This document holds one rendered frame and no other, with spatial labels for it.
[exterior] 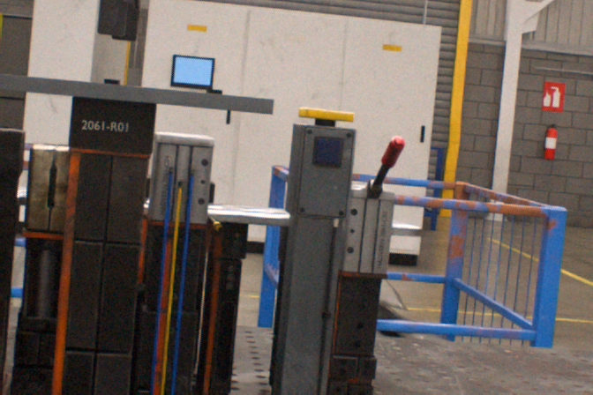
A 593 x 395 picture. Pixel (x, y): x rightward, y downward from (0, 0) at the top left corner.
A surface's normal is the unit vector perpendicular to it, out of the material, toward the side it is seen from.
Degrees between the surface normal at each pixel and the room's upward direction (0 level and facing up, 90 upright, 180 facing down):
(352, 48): 90
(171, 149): 90
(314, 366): 90
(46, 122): 90
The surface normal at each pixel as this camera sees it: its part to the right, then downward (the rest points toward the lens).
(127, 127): 0.16, 0.07
